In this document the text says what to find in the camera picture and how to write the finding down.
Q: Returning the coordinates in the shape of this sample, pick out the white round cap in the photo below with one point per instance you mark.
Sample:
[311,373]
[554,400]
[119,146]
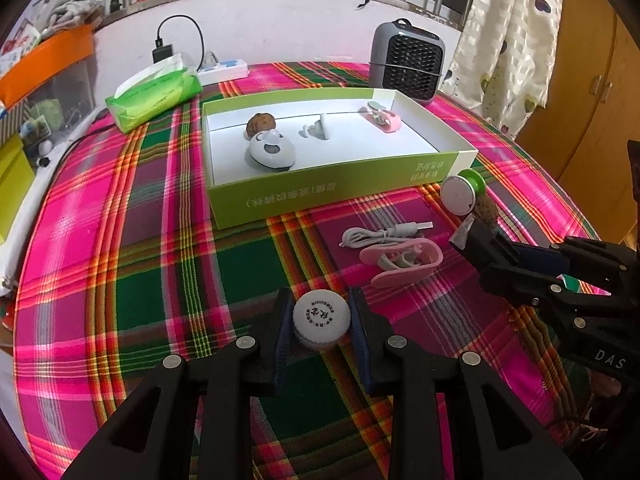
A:
[320,317]

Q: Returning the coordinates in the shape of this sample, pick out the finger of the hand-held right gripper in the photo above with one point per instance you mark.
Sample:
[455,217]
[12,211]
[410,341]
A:
[550,295]
[545,258]

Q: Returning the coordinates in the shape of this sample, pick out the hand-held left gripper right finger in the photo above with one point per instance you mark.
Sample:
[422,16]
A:
[361,350]

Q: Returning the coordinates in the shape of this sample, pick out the grey fan heater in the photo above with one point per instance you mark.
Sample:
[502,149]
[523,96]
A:
[407,65]

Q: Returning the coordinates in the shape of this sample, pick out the small white clip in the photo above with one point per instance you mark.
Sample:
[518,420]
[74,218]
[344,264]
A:
[322,127]

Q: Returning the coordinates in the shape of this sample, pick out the stack of printed cards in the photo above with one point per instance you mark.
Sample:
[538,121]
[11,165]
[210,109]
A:
[17,45]

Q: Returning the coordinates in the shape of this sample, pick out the white power strip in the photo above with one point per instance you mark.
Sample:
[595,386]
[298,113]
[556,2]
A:
[225,71]

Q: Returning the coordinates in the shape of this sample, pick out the white panda gadget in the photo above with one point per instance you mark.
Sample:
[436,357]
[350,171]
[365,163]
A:
[272,152]

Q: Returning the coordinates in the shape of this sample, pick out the plaid tablecloth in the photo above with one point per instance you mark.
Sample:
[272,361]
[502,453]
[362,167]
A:
[125,260]

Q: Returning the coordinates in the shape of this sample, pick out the green white cardboard box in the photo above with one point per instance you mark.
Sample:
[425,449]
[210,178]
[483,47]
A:
[300,195]

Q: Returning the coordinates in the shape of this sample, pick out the orange lidded storage box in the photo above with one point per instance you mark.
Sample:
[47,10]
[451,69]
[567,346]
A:
[45,60]

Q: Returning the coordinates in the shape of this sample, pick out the brown walnut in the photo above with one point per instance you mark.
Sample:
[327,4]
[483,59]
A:
[487,212]
[261,124]

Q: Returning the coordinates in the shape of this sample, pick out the wooden wardrobe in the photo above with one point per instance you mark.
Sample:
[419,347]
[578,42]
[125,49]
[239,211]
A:
[590,110]

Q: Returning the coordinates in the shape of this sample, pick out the green tissue pack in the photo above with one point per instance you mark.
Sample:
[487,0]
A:
[150,95]

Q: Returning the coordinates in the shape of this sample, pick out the green white spool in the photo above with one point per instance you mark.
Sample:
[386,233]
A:
[460,197]

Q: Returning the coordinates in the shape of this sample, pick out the yellow-green cardboard box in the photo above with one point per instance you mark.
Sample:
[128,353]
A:
[12,180]

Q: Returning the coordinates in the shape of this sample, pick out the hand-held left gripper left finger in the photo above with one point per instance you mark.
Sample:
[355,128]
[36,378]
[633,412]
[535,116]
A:
[284,340]

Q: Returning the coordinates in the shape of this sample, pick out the cream patterned curtain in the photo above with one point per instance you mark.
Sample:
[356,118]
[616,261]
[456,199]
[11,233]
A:
[505,50]

